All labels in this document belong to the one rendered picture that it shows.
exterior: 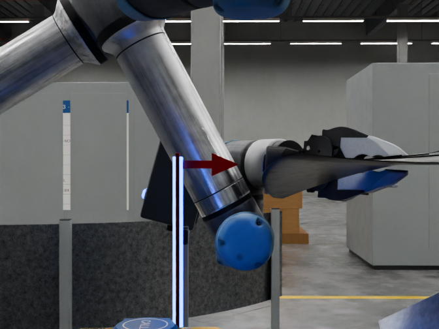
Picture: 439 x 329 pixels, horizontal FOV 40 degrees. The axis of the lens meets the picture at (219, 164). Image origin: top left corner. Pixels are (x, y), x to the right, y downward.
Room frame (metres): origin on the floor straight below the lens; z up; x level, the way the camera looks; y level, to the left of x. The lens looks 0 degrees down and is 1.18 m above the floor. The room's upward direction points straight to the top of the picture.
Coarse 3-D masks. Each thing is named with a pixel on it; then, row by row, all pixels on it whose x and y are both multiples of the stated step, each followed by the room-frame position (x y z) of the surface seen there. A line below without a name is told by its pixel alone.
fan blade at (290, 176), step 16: (288, 160) 0.55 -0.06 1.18; (304, 160) 0.55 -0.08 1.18; (320, 160) 0.54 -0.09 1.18; (336, 160) 0.54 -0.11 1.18; (352, 160) 0.54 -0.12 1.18; (368, 160) 0.55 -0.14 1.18; (384, 160) 0.56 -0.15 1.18; (400, 160) 0.57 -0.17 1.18; (416, 160) 0.57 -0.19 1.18; (432, 160) 0.57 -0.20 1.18; (272, 176) 0.64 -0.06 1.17; (288, 176) 0.65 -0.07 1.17; (304, 176) 0.66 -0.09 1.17; (320, 176) 0.68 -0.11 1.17; (336, 176) 0.70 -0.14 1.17; (272, 192) 0.72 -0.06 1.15; (288, 192) 0.73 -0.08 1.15
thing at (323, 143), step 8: (312, 136) 0.79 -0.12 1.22; (320, 136) 0.78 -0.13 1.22; (280, 144) 0.85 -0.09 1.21; (288, 144) 0.86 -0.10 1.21; (296, 144) 0.87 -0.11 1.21; (304, 144) 0.80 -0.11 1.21; (312, 144) 0.79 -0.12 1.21; (320, 144) 0.78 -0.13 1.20; (328, 144) 0.77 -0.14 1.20; (304, 152) 0.80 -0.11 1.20; (312, 152) 0.79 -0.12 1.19; (320, 152) 0.78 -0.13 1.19; (328, 152) 0.77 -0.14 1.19; (336, 152) 0.76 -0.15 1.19; (328, 184) 0.76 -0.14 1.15; (312, 192) 0.79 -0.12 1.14
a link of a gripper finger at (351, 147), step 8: (368, 136) 0.73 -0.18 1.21; (344, 144) 0.75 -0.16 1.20; (352, 144) 0.74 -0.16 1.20; (360, 144) 0.73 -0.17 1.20; (368, 144) 0.72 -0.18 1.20; (376, 144) 0.72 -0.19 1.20; (384, 144) 0.71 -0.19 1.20; (392, 144) 0.71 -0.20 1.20; (344, 152) 0.75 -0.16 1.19; (352, 152) 0.74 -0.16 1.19; (360, 152) 0.73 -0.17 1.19; (368, 152) 0.72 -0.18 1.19; (376, 152) 0.71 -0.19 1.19; (384, 152) 0.71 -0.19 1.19; (392, 152) 0.70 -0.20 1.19; (400, 152) 0.70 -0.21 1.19
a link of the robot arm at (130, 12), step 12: (120, 0) 0.67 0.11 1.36; (132, 0) 0.66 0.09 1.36; (144, 0) 0.64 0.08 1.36; (156, 0) 0.64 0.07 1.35; (168, 0) 0.63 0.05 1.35; (180, 0) 0.62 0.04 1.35; (132, 12) 0.68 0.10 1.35; (144, 12) 0.67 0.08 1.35; (156, 12) 0.66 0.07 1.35; (168, 12) 0.65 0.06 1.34; (180, 12) 0.65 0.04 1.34
